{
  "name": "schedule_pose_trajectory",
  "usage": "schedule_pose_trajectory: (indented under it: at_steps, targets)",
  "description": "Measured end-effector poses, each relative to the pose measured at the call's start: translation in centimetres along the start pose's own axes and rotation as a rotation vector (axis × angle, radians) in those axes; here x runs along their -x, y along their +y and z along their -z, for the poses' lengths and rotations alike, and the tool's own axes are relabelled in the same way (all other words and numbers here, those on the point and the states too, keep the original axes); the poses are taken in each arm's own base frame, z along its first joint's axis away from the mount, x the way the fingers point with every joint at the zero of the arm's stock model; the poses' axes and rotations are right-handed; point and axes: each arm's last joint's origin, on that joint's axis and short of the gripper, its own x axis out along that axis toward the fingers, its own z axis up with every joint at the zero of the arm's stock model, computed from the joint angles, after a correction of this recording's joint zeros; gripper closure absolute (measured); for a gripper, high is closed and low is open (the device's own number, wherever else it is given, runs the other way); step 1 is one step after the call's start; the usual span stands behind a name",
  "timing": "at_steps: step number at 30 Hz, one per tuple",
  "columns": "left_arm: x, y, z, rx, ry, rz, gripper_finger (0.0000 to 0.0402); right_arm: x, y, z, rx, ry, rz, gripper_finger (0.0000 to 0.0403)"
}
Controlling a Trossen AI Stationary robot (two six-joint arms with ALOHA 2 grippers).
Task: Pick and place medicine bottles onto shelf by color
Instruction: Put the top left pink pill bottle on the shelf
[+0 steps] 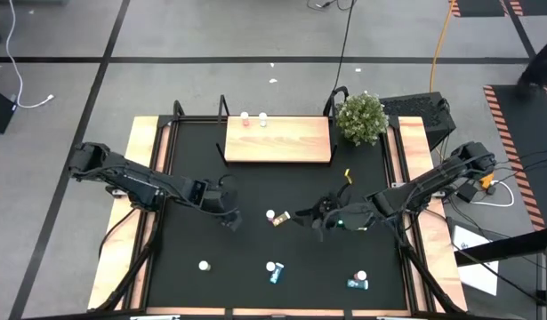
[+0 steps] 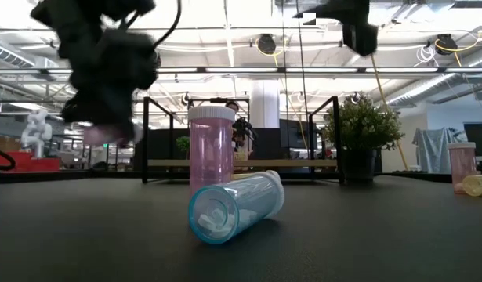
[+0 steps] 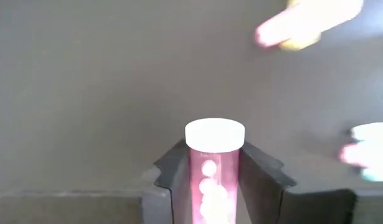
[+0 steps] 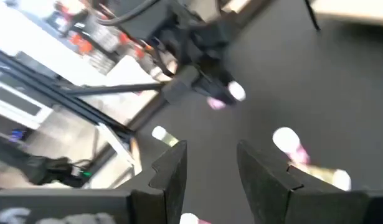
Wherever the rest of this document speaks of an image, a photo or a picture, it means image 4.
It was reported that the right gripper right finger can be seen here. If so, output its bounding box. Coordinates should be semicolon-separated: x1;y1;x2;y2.
237;139;304;224

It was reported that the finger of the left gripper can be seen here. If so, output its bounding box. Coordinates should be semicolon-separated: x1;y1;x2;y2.
209;70;239;90
197;83;234;106

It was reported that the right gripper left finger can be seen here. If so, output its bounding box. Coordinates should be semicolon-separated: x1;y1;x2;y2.
149;139;188;224

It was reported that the pink medicine bottle white cap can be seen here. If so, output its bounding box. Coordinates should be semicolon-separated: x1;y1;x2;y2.
206;80;247;111
272;126;311;166
179;212;212;224

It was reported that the yellow medicine bottle white cap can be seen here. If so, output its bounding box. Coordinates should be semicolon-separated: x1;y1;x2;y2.
151;125;180;147
287;163;352;192

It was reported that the wooden table side board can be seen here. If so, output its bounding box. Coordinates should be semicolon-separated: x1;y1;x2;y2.
78;0;257;131

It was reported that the black electronic device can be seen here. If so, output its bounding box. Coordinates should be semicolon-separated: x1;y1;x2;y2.
26;155;92;189

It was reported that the black metal table frame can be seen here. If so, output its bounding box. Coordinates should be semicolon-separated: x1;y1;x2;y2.
0;46;169;138

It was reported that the wooden shelf black metal frame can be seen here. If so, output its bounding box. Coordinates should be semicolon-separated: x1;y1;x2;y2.
303;0;383;32

